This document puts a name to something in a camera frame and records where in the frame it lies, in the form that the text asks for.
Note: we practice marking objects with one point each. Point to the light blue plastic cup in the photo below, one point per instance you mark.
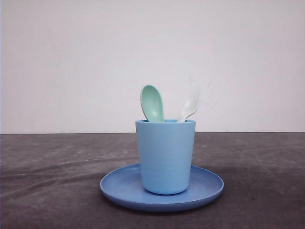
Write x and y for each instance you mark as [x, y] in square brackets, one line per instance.
[165, 153]

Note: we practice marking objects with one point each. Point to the mint green plastic spoon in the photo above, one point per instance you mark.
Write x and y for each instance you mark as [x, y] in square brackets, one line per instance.
[152, 104]

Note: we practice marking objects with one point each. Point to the white plastic fork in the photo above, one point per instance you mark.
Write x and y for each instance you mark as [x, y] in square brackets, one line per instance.
[191, 106]

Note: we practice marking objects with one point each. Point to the blue plastic plate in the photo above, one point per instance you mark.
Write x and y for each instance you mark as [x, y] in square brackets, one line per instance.
[123, 187]

